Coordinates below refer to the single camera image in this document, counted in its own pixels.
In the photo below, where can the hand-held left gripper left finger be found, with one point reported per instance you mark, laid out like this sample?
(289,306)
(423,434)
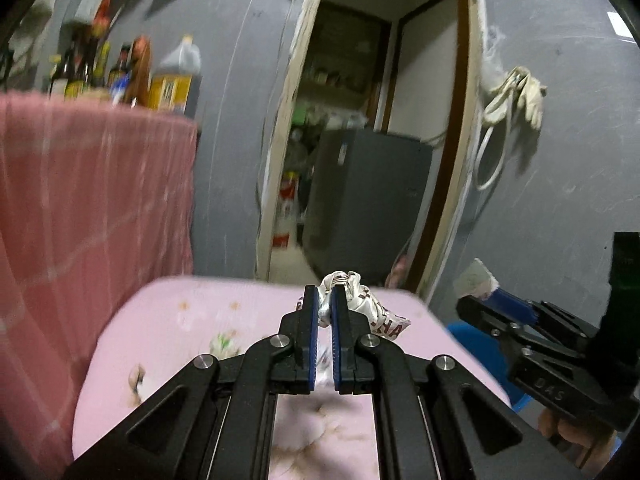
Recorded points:
(312,340)

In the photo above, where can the person's right hand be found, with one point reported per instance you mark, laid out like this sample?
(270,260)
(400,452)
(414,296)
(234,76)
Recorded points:
(575,427)

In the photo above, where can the white wall fitting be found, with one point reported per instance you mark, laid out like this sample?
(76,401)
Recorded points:
(621,24)

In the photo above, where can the large cooking oil bottle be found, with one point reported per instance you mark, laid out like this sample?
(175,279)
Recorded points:
(175,80)

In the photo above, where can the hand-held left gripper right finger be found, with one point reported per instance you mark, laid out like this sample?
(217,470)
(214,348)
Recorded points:
(336,340)

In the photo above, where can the dark sauce bottle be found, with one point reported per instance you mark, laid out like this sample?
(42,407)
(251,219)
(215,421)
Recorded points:
(61,75)
(120,77)
(86,70)

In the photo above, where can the wooden door frame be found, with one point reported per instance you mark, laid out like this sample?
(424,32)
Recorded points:
(280,135)

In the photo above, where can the white paper scrap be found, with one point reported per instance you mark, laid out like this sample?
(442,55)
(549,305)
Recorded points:
(475,280)

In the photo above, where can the red white bottle on floor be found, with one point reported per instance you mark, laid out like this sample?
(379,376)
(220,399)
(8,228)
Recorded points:
(287,210)

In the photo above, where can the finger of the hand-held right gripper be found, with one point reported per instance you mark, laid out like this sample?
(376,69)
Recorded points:
(487,322)
(515,305)

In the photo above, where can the cream rubber gloves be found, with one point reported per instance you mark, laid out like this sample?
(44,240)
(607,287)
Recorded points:
(531,95)

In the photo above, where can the blue plastic bucket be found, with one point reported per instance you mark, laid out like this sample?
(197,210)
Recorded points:
(480,355)

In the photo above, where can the grey washing machine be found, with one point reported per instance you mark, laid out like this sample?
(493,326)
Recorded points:
(365,200)

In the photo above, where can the red sauce bottle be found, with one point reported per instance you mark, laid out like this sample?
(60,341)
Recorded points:
(101,20)

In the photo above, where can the yellow green bottle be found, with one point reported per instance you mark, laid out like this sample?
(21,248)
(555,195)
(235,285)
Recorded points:
(102,65)

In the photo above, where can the light pink cloth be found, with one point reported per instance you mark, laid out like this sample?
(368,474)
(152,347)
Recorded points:
(200,320)

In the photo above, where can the orange bottle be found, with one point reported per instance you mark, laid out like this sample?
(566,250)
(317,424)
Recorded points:
(139,75)

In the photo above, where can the pink striped towel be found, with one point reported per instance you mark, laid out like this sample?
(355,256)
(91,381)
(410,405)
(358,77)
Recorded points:
(90,200)

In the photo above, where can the white wrapper with red print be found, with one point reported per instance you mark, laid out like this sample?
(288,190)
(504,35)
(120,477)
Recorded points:
(372,307)

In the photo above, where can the wooden shelf unit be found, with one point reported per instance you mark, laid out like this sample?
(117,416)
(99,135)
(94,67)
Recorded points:
(345,75)

